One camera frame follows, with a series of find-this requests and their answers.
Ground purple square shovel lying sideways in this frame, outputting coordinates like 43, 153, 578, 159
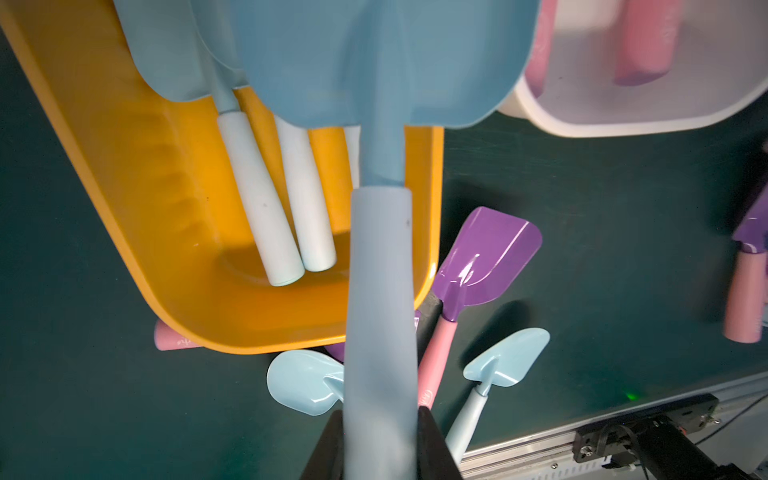
153, 309, 424, 365

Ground purple square shovel pink handle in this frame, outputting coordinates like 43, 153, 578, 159
418, 207, 543, 408

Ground aluminium rail front frame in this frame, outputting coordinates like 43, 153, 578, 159
460, 373, 767, 479

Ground white plastic storage box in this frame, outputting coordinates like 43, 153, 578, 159
499, 1, 767, 138

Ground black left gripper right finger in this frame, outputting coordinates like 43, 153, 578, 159
417, 406, 463, 480

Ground purple pointed shovel pink handle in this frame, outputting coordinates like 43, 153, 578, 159
524, 0, 558, 98

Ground yellow plastic storage box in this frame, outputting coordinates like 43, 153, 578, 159
0, 0, 445, 356

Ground light blue pointed shovel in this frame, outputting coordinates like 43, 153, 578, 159
114, 0, 305, 287
445, 327, 550, 465

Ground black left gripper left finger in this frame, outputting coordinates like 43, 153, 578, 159
300, 410, 344, 480

